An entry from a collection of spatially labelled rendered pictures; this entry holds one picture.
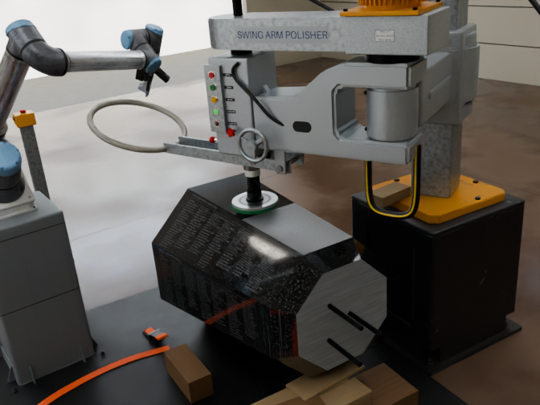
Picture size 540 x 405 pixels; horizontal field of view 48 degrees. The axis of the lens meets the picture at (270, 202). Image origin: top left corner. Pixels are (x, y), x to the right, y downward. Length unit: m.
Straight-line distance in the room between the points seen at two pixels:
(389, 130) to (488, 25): 7.07
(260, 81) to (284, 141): 0.27
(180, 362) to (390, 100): 1.61
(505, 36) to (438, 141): 6.28
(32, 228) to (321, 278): 1.43
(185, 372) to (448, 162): 1.58
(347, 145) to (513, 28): 6.85
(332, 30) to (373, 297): 1.09
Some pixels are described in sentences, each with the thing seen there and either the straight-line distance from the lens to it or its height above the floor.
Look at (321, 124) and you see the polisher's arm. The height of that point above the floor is 1.30.
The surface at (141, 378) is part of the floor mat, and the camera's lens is 3.22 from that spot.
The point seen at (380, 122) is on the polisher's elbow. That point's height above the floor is 1.32.
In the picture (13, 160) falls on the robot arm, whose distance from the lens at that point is 2.96.
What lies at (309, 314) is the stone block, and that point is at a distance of 2.41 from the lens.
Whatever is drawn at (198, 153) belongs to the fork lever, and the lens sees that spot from 2.81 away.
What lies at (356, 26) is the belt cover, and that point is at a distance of 2.21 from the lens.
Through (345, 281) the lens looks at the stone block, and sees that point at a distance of 2.46.
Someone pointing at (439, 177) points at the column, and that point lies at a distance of 2.99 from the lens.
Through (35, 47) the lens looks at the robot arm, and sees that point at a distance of 2.63.
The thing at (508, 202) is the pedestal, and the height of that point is 0.74.
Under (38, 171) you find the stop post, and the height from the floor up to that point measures 0.68.
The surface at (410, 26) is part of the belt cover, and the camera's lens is 2.14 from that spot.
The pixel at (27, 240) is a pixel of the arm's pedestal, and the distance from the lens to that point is 3.09.
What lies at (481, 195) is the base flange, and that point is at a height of 0.78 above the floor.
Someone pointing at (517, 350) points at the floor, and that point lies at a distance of 3.36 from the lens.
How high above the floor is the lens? 1.94
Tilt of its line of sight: 23 degrees down
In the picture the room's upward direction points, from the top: 5 degrees counter-clockwise
